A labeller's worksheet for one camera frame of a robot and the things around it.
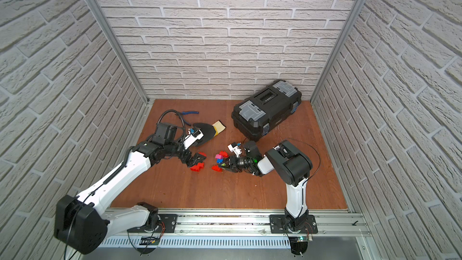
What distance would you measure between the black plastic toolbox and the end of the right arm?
14 centimetres

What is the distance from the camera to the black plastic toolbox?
0.91 metres

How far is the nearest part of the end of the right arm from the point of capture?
0.82 metres
